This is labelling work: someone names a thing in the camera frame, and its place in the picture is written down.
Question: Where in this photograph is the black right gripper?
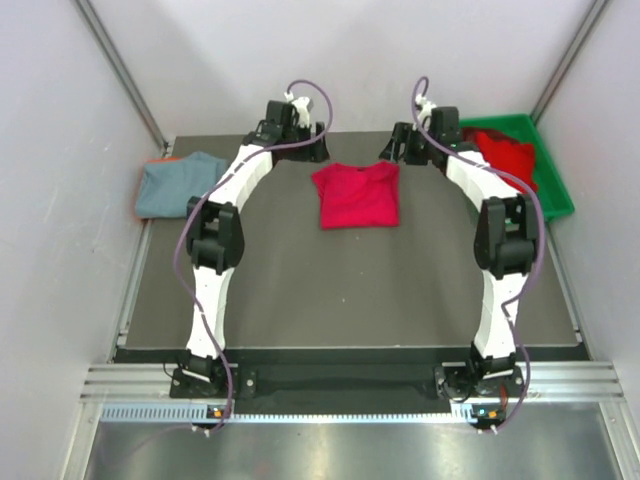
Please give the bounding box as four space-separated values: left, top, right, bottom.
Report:
379 123 440 167

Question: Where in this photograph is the crimson red t-shirt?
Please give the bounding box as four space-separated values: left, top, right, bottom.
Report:
311 161 400 230

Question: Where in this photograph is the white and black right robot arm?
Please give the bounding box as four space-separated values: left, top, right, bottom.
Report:
381 96 545 398

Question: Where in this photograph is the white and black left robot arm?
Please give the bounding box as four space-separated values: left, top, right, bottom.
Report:
181 93 328 397

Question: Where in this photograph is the dark maroon t-shirt in bin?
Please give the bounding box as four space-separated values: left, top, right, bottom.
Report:
462 126 519 145

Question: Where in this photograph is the bright red t-shirt in bin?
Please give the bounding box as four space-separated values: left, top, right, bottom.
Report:
477 135 538 192

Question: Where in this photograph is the folded blue-grey t-shirt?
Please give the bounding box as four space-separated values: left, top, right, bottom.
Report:
134 151 230 219

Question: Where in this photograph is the green plastic bin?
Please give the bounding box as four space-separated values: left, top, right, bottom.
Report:
460 114 575 222

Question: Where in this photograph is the folded orange t-shirt under blue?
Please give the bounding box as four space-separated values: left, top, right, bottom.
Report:
134 157 184 220

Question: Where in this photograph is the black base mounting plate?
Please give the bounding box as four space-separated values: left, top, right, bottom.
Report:
170 364 524 416

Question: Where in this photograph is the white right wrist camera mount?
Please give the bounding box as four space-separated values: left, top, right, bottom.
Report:
413 93 436 129

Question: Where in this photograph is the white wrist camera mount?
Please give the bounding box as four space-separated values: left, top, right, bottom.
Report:
284 92 313 129
413 93 436 129

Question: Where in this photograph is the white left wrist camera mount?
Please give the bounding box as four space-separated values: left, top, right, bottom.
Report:
284 92 313 129

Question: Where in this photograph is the left aluminium corner post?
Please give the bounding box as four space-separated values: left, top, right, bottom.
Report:
71 0 169 152

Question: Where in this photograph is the aluminium corner post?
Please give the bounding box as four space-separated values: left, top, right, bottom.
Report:
529 0 612 125
71 0 169 152

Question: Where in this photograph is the right aluminium corner post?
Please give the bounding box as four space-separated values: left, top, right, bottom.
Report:
529 0 612 125

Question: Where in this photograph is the aluminium front frame rail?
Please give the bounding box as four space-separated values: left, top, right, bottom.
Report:
80 361 624 402

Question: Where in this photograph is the slotted grey cable duct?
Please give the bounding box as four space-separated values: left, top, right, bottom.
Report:
100 403 498 426

